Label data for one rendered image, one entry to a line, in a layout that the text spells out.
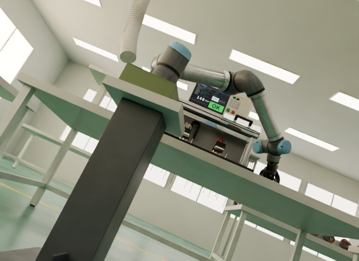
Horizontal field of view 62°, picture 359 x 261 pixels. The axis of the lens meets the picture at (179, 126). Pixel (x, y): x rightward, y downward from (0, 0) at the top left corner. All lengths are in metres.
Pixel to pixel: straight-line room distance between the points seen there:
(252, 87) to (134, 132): 0.67
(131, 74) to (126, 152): 0.30
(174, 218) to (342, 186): 4.72
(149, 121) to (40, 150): 8.04
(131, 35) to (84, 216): 2.32
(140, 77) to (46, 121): 8.18
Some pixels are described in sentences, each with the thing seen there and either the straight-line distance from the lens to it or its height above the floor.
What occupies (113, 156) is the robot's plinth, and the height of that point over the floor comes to 0.48.
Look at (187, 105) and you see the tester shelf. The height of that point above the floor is 1.08.
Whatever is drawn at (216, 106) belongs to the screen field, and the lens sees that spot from 2.12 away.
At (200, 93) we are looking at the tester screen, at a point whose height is 1.22.
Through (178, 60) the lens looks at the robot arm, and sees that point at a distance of 1.31.
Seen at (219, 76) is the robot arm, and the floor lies 1.10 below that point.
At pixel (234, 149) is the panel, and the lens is 2.18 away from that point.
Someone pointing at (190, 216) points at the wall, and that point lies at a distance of 8.25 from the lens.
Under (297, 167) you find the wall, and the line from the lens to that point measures 9.10.
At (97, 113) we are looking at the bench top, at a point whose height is 0.70.
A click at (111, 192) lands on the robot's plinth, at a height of 0.36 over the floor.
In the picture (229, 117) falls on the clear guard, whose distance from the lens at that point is 1.83.
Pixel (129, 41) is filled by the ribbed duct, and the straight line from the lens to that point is 3.10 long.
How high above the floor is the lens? 0.37
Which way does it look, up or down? 16 degrees up
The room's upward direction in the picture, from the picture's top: 25 degrees clockwise
